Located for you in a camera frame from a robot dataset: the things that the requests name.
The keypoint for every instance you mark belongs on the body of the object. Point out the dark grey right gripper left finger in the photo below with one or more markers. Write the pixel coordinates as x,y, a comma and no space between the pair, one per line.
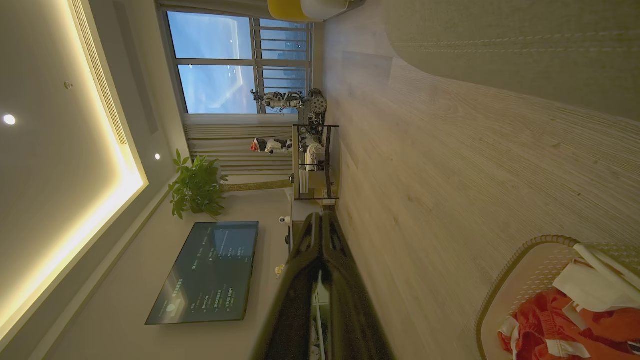
295,300

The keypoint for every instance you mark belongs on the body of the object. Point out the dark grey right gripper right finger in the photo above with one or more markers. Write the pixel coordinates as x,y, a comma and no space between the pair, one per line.
350,310

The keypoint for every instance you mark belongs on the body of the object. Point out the red garment with white trim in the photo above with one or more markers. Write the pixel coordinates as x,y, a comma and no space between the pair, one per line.
550,320

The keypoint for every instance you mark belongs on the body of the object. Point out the yellow and cream sofa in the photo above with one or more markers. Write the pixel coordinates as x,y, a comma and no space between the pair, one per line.
287,9

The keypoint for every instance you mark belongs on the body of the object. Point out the beige shelf cabinet dark legs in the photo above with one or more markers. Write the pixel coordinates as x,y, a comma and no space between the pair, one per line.
296,165

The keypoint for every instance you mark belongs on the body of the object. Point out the green leafy potted plant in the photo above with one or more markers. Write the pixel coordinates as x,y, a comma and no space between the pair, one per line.
197,187

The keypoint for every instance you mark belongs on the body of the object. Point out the white and red toy robot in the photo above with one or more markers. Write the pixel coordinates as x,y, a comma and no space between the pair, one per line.
272,145

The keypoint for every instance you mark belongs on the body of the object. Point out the beige curtain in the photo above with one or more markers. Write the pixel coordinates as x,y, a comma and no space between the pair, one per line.
215,5
225,145

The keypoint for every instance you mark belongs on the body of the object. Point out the cream perforated laundry basket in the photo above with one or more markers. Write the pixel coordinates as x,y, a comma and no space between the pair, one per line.
525,280

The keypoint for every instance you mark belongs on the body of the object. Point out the wheeled robot by window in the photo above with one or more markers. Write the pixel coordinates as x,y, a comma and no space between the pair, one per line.
287,100

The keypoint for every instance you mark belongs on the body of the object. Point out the large window with railing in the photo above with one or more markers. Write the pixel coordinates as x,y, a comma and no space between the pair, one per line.
210,40

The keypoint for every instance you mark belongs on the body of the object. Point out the small white security camera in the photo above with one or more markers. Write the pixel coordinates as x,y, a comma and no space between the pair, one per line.
284,220

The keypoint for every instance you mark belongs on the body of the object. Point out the wall-mounted flat screen television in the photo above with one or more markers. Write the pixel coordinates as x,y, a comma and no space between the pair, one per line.
210,275

